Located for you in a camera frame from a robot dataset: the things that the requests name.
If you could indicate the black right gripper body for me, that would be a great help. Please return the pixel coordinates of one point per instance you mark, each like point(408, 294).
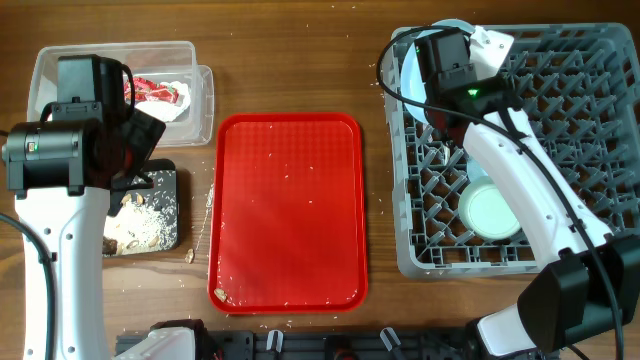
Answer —
point(430, 98)

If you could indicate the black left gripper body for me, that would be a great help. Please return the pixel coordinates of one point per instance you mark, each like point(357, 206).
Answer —
point(142, 133)

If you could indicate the light blue dinner plate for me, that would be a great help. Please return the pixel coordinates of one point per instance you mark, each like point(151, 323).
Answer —
point(411, 82)

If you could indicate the red snack wrapper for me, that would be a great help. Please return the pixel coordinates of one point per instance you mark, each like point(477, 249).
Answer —
point(144, 90)

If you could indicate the white napkin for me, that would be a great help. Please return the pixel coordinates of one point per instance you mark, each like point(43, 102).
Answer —
point(170, 107)

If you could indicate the green small plate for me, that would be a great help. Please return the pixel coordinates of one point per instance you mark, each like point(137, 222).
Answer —
point(483, 210)

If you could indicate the brown food scraps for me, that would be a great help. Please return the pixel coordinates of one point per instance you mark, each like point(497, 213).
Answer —
point(145, 223)

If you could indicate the light blue bowl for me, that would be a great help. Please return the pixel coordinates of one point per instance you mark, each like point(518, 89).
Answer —
point(474, 170)

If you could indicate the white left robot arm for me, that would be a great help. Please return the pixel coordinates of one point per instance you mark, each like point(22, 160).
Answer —
point(86, 187)

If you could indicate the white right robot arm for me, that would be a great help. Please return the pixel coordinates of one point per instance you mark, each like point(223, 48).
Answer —
point(588, 280)

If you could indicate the clear plastic waste bin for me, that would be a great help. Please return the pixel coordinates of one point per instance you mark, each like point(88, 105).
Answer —
point(189, 123)

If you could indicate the grey dishwasher rack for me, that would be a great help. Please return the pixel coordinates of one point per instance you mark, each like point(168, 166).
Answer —
point(579, 84)

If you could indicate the black plastic tray bin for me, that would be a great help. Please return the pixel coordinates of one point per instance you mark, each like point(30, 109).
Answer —
point(164, 175)

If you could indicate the food crumb on table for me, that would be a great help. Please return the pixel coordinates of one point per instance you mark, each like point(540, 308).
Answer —
point(189, 257)

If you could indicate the red serving tray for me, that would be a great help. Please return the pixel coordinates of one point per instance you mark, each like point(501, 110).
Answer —
point(288, 228)

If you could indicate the food scrap on tray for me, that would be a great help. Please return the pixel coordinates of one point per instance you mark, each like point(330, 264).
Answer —
point(221, 294)

